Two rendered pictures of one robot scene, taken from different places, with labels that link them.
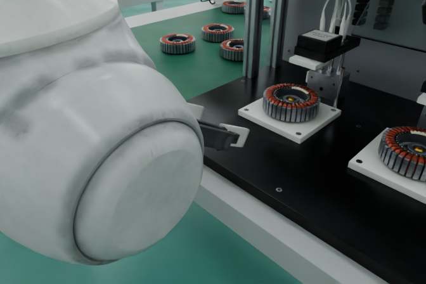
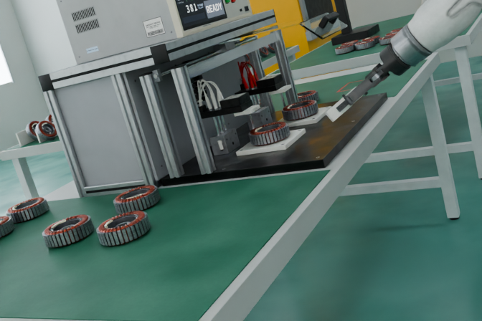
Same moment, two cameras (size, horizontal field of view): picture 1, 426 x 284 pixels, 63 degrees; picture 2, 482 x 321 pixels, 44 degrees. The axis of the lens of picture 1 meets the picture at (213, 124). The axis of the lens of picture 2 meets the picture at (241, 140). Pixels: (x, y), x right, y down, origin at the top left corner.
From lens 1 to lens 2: 177 cm
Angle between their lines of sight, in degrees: 96
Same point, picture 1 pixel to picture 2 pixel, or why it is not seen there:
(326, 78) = (232, 133)
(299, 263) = (384, 122)
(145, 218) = not seen: hidden behind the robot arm
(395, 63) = (206, 122)
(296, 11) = (151, 127)
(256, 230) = (377, 129)
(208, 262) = not seen: outside the picture
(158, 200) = not seen: hidden behind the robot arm
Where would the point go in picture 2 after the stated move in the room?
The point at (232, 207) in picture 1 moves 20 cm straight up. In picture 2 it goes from (371, 130) to (355, 58)
